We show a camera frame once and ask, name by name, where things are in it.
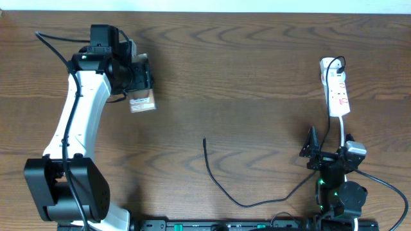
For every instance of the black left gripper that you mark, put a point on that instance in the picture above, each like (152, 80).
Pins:
(144, 77)

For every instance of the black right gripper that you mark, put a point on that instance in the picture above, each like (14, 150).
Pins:
(323, 158)

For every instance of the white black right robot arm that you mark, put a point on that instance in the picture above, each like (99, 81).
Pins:
(340, 200)

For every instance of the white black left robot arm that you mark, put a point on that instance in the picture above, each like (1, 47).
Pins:
(65, 183)

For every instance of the white USB charger plug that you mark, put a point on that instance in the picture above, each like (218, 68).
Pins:
(330, 67)

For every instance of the white power strip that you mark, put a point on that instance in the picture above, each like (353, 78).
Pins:
(336, 92)

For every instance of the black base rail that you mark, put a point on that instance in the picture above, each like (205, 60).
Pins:
(278, 224)

